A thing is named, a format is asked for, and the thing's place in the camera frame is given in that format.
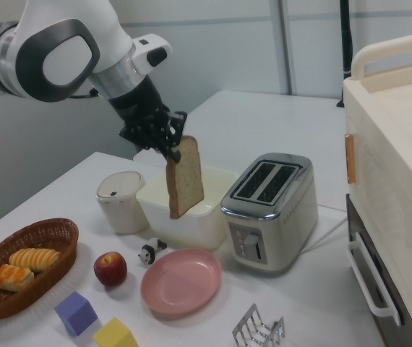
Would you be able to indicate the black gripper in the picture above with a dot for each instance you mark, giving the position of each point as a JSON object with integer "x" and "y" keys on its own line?
{"x": 133, "y": 105}

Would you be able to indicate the brown bread slice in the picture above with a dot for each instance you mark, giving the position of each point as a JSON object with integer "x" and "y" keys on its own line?
{"x": 186, "y": 180}

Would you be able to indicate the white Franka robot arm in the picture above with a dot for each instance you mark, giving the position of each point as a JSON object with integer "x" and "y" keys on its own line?
{"x": 67, "y": 61}

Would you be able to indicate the pink plate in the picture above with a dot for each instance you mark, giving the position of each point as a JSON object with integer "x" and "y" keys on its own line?
{"x": 180, "y": 282}

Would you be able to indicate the long striped bread roll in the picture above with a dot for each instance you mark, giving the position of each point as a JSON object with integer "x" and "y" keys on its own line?
{"x": 36, "y": 258}

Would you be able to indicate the short orange-glazed bread roll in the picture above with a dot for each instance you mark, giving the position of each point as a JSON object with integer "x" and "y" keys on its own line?
{"x": 12, "y": 278}

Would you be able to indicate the cream lidded canister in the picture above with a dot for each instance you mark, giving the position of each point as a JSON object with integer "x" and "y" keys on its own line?
{"x": 119, "y": 213}

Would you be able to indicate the cream rectangular plastic container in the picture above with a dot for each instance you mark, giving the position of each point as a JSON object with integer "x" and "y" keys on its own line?
{"x": 198, "y": 231}

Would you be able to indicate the small panda figurine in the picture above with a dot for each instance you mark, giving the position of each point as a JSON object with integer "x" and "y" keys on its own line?
{"x": 150, "y": 253}

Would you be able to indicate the red apple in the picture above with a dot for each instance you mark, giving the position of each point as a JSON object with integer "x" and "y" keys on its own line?
{"x": 110, "y": 271}

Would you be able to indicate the chrome and cream toaster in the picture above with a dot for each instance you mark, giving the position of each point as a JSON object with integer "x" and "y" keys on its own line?
{"x": 292, "y": 224}

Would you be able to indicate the brown wicker basket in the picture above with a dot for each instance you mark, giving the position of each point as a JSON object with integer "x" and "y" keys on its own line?
{"x": 47, "y": 282}

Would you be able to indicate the purple foam cube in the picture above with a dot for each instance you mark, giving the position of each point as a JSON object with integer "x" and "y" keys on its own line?
{"x": 76, "y": 318}

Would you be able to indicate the metal toast rack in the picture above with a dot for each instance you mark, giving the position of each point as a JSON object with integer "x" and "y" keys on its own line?
{"x": 245, "y": 319}

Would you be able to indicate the black stand pole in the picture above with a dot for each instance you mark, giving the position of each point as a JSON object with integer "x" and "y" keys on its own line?
{"x": 346, "y": 36}

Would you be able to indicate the yellow foam cube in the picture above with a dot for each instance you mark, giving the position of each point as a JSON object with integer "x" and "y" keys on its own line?
{"x": 113, "y": 334}

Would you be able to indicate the cream and brown countertop oven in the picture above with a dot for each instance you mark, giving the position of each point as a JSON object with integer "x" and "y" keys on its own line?
{"x": 390, "y": 144}

